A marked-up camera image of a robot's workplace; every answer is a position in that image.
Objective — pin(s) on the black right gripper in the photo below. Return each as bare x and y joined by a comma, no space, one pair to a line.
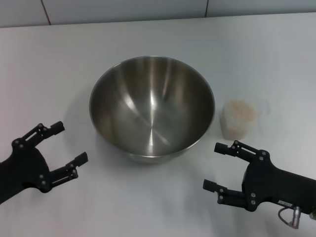
271,185

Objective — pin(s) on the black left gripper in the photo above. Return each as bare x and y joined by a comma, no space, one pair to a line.
24,168

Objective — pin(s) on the white rice grains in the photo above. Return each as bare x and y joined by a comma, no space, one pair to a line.
237,121

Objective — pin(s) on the clear plastic measuring cup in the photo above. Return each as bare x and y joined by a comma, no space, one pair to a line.
247,98

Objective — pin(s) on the stainless steel mixing bowl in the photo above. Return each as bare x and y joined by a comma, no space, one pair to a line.
153,111

